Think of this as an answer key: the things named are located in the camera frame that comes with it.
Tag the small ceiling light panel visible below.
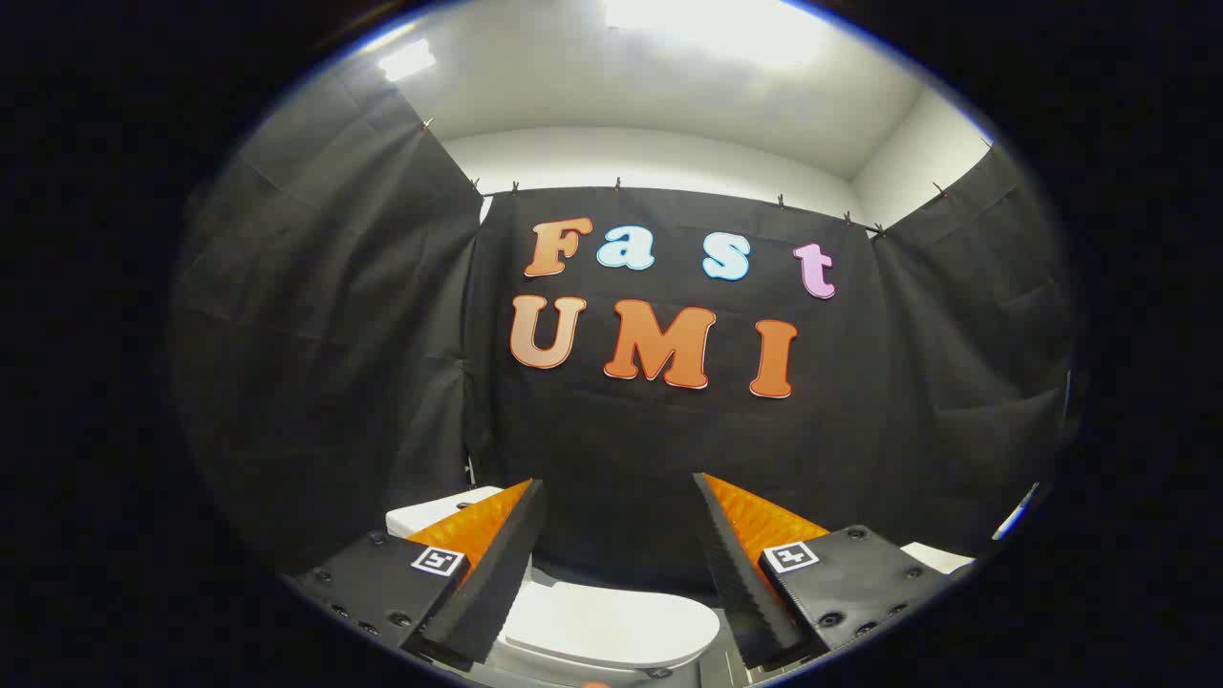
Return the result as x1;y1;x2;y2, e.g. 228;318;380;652
376;38;438;83

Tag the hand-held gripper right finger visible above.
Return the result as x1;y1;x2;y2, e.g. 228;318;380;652
693;471;958;670

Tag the white toilet tank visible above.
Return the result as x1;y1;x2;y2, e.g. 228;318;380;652
385;485;536;586

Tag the white drawer cabinet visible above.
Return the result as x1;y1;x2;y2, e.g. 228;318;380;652
901;541;977;576

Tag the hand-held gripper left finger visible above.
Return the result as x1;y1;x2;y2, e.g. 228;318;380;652
282;478;547;670

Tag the black backdrop cloth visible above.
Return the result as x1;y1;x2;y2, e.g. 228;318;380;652
167;67;1085;598

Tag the large ceiling light panel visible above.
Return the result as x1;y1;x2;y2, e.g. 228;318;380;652
602;0;834;68

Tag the white toilet lid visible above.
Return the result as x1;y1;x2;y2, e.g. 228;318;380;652
499;581;722;670

